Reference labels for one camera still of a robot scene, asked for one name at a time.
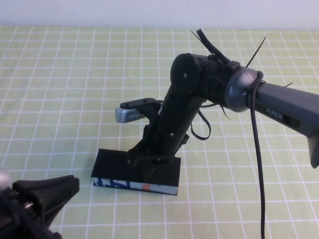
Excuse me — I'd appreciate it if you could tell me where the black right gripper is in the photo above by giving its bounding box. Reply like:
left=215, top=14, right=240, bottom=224
left=127, top=123, right=190, bottom=184

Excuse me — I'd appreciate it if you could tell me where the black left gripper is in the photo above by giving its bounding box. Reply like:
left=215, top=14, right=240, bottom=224
left=0, top=174, right=80, bottom=239

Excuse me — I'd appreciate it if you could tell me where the black printed glasses case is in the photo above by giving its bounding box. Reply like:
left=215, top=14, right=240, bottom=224
left=91, top=148, right=182, bottom=198

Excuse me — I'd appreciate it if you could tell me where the green checked tablecloth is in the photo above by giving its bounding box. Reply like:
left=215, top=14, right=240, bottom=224
left=0, top=24, right=319, bottom=239

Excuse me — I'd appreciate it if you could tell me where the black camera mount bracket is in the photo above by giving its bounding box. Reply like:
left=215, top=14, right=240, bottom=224
left=139, top=99, right=164, bottom=125

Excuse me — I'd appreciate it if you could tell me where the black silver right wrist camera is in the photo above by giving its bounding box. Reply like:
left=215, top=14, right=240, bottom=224
left=115, top=98, right=160, bottom=124

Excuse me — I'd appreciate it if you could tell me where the thin black camera cable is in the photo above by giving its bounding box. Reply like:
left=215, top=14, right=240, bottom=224
left=190, top=109, right=212, bottom=141

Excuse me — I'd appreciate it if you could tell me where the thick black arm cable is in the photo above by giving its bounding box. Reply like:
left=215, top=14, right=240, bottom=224
left=196, top=29, right=266, bottom=239

